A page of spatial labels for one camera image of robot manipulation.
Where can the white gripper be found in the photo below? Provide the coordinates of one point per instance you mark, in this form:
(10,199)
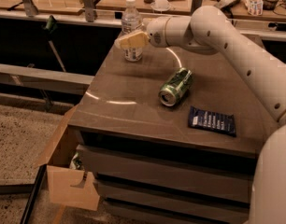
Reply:
(155,33)

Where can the metal railing frame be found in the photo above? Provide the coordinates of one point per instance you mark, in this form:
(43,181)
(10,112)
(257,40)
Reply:
(271,25)

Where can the grey drawer cabinet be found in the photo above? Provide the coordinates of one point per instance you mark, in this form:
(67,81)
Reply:
(147,162)

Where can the green-handled tool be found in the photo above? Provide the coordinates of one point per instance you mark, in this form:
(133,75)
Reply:
(49,29)

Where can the grey power strip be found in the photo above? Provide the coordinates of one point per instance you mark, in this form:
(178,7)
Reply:
(226,3)

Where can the green soda can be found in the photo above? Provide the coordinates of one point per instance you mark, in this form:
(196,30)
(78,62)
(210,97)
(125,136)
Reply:
(175,88)

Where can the dark blue snack packet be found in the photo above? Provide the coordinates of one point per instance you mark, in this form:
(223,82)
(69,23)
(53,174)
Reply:
(212,121)

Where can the open cardboard box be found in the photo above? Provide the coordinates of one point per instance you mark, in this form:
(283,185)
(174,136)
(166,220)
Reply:
(67,186)

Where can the clear plastic water bottle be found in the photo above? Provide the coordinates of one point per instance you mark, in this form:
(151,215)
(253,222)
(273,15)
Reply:
(131,20)

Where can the black mesh cup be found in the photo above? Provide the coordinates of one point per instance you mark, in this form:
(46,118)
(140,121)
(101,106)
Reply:
(269,4)

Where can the white bowl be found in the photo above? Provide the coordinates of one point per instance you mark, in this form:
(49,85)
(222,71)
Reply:
(160,5)

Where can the white printed mug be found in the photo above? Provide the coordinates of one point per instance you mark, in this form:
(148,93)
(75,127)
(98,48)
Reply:
(254,7)

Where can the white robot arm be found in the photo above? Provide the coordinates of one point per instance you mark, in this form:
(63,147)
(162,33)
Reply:
(207,31)

